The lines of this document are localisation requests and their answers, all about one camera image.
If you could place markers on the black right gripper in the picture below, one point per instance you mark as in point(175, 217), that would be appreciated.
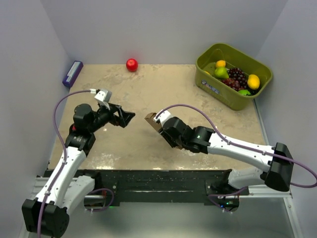
point(167, 138)

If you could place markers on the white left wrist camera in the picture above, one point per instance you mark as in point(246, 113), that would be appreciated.
point(103, 97)

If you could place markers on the red apple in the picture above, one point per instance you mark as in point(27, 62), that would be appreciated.
point(132, 65)

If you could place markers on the green plastic tub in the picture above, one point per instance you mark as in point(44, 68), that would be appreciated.
point(206, 80)

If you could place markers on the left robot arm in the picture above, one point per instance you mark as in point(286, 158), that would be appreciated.
point(49, 212)

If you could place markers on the dark purple grapes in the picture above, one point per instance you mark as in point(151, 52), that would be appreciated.
point(237, 79)

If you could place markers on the brown cardboard box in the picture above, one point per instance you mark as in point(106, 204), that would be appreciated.
point(149, 118)

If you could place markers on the green apple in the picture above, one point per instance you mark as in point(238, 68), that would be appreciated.
point(245, 92)

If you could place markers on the aluminium frame rail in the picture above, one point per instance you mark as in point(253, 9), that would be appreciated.
point(48, 213)

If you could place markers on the green pear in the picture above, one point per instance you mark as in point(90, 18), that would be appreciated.
point(221, 73)

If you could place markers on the yellow lemon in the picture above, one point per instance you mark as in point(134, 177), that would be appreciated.
point(253, 82)

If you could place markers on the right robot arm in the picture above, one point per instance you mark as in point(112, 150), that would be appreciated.
point(271, 166)

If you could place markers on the purple rectangular box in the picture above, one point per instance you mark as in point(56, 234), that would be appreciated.
point(72, 74)

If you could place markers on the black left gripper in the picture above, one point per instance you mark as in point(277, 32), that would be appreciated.
point(124, 117)

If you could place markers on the orange fruit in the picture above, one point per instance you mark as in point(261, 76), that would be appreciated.
point(220, 63)

